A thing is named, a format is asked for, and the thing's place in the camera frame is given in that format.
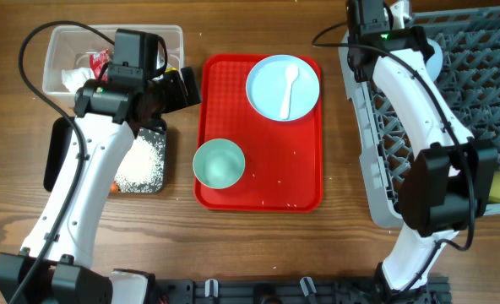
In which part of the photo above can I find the white plastic spoon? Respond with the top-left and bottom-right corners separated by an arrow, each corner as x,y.
280,63 -> 299,120

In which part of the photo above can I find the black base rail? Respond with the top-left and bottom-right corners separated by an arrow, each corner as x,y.
150,276 -> 453,304

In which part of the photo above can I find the red foil wrapper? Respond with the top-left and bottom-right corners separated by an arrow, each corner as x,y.
89,48 -> 110,79

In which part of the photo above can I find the crumpled white tissue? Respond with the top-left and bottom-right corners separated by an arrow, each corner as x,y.
61,68 -> 95,93

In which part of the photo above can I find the green bowl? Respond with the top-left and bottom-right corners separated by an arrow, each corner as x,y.
193,138 -> 246,189

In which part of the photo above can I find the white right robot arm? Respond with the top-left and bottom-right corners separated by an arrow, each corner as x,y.
346,0 -> 497,302

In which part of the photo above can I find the black rectangular tray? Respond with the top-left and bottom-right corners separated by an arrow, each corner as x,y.
43,118 -> 167,192

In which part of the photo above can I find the large light blue plate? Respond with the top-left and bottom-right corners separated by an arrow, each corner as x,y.
246,55 -> 320,122

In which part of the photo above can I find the clear plastic waste bin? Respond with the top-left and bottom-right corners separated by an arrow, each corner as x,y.
42,24 -> 185,107

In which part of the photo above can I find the red plastic tray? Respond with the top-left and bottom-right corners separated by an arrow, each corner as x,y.
194,54 -> 323,212

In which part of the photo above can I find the grey dishwasher rack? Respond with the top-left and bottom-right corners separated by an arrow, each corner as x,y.
339,7 -> 500,228

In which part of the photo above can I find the small light blue bowl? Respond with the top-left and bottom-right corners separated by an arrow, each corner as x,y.
426,39 -> 443,82

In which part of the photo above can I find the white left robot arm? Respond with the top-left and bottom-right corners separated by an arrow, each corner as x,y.
0,29 -> 201,303

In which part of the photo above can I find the white rice pile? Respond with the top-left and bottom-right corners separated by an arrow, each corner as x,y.
114,128 -> 166,193

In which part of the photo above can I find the orange carrot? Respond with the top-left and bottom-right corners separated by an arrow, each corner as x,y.
110,182 -> 119,193

